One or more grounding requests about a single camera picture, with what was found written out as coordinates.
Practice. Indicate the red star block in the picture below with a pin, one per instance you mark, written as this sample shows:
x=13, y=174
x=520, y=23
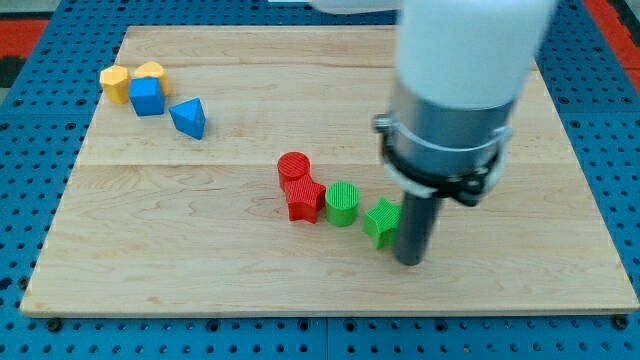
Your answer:
x=305, y=198

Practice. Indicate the yellow hexagon block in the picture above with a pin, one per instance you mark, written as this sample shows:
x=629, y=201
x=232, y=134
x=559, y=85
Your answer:
x=115, y=81

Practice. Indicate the yellow heart block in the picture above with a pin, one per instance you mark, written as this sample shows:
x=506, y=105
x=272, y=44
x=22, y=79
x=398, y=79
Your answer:
x=152, y=69

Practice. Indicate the green cylinder block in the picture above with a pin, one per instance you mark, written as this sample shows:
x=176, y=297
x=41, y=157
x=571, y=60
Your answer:
x=342, y=201

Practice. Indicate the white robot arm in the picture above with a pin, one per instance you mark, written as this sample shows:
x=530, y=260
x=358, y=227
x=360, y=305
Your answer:
x=460, y=66

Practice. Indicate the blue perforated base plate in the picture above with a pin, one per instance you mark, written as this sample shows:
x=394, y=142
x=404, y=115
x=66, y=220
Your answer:
x=48, y=110

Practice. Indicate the blue cube block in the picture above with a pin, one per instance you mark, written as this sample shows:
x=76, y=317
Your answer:
x=147, y=97

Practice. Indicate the blue triangle block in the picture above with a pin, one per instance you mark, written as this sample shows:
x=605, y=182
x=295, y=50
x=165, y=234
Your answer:
x=188, y=118

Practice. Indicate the red cylinder block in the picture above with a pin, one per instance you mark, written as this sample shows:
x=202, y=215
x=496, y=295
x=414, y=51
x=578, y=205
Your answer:
x=291, y=166

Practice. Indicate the wooden board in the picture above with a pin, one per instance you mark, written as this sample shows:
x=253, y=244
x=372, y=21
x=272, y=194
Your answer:
x=154, y=224

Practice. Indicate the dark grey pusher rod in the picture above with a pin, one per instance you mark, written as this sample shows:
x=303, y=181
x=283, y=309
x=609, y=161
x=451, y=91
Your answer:
x=417, y=220

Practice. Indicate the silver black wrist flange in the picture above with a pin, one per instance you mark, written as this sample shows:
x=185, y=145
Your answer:
x=435, y=151

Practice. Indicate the green star block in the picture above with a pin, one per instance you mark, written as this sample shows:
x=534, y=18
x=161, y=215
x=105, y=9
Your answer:
x=381, y=223

